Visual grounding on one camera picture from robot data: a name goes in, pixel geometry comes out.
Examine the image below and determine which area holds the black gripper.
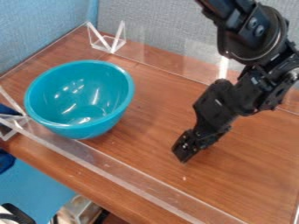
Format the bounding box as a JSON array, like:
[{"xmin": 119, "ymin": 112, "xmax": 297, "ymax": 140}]
[{"xmin": 173, "ymin": 111, "xmax": 237, "ymax": 163}]

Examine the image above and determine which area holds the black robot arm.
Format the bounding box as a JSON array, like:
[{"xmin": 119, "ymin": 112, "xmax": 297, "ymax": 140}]
[{"xmin": 173, "ymin": 0, "xmax": 299, "ymax": 163}]

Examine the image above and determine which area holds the blue plastic bowl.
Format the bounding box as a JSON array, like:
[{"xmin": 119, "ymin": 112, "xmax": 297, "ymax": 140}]
[{"xmin": 23, "ymin": 59, "xmax": 137, "ymax": 139}]

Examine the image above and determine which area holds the clear acrylic front barrier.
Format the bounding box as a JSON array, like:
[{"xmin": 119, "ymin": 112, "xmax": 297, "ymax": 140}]
[{"xmin": 0, "ymin": 114, "xmax": 250, "ymax": 224}]

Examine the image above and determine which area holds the clear acrylic barrier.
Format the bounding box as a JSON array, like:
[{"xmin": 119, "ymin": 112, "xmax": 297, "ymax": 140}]
[
  {"xmin": 113, "ymin": 38, "xmax": 299, "ymax": 116},
  {"xmin": 0, "ymin": 114, "xmax": 250, "ymax": 224}
]

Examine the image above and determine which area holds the clear acrylic back barrier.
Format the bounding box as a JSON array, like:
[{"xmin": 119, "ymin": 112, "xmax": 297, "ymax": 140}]
[{"xmin": 113, "ymin": 38, "xmax": 299, "ymax": 116}]

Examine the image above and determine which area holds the clear box under table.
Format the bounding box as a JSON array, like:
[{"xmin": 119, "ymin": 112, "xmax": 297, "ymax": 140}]
[{"xmin": 50, "ymin": 195, "xmax": 102, "ymax": 224}]

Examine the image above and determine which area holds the black object bottom left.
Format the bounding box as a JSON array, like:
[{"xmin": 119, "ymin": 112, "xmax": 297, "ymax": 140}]
[{"xmin": 0, "ymin": 203, "xmax": 37, "ymax": 224}]

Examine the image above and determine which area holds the clear acrylic corner bracket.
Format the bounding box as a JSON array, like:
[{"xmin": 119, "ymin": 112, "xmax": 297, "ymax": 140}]
[{"xmin": 86, "ymin": 21, "xmax": 127, "ymax": 53}]

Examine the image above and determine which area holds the clear acrylic left bracket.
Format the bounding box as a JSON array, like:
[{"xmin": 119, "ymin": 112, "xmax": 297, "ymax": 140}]
[{"xmin": 0, "ymin": 86, "xmax": 30, "ymax": 141}]

